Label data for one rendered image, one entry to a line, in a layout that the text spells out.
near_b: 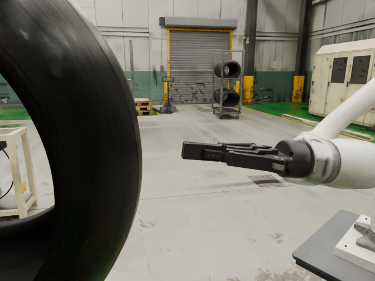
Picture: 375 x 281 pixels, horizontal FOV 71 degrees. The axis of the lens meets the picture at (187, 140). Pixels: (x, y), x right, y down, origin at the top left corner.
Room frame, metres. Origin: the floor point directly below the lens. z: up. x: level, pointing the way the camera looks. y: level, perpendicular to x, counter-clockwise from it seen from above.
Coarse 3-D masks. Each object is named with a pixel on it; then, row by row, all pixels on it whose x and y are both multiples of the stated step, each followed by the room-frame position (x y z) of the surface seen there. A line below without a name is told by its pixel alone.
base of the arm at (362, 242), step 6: (354, 222) 0.91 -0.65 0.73; (360, 222) 0.91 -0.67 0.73; (354, 228) 0.91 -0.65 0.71; (360, 228) 0.89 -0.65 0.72; (366, 228) 0.87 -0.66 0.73; (366, 234) 0.86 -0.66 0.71; (372, 234) 0.82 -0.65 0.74; (360, 240) 0.83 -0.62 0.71; (366, 240) 0.82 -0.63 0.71; (372, 240) 0.81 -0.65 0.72; (360, 246) 0.82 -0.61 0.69; (366, 246) 0.81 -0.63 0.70; (372, 246) 0.79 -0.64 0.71
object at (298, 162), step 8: (280, 144) 0.51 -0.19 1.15; (288, 144) 0.49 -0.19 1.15; (296, 144) 0.48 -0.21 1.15; (304, 144) 0.49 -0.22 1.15; (280, 152) 0.50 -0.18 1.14; (288, 152) 0.48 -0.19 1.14; (296, 152) 0.47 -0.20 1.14; (304, 152) 0.47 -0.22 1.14; (288, 160) 0.46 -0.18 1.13; (296, 160) 0.46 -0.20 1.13; (304, 160) 0.47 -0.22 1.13; (288, 168) 0.46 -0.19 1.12; (296, 168) 0.46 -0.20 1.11; (304, 168) 0.47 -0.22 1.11; (280, 176) 0.49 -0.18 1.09; (288, 176) 0.47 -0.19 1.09; (296, 176) 0.47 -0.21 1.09
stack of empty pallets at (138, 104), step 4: (148, 100) 8.68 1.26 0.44; (136, 104) 8.63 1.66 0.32; (140, 104) 8.44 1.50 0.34; (144, 104) 8.84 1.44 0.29; (148, 104) 8.54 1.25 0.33; (136, 108) 8.40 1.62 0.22; (140, 108) 8.78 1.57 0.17; (144, 108) 9.00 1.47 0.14; (148, 108) 8.44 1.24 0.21; (140, 112) 8.42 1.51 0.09; (148, 112) 8.90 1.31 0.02; (152, 112) 8.52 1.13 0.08
